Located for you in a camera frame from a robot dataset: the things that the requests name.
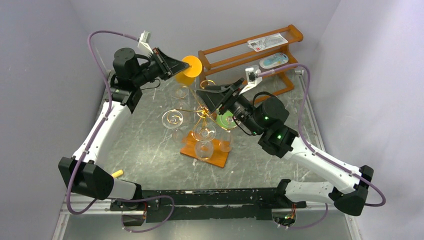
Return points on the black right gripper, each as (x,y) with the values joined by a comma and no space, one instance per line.
(228,97)

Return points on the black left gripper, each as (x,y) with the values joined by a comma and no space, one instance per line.
(170,66)

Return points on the orange plastic wine glass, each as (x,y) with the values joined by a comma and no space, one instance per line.
(188,76)

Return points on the green plastic wine glass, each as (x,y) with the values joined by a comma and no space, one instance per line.
(226,120)

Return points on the clear wine glass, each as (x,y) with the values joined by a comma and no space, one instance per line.
(204,134)
(179,92)
(172,120)
(226,140)

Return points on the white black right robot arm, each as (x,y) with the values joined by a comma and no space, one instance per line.
(346,186)

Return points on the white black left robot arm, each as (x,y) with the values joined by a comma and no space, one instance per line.
(81,173)

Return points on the wooden three-tier shelf rack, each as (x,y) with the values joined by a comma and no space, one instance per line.
(250,58)

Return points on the blue blister pack middle shelf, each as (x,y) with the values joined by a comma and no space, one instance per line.
(274,60)

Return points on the white flat packet top shelf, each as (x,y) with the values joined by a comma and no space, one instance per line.
(266,42)

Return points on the yellow pink marker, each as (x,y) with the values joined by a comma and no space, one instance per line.
(117,173)

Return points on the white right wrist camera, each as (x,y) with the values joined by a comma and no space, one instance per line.
(253,78)

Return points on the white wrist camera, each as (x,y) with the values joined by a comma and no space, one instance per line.
(143,43)
(253,78)

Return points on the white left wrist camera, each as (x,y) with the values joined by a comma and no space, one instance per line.
(143,43)

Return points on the gold wire wine glass rack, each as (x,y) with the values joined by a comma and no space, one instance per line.
(196,113)

